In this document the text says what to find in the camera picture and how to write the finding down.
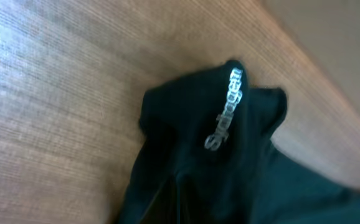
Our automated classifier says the black t-shirt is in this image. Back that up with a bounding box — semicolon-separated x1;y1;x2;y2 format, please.
116;60;360;224

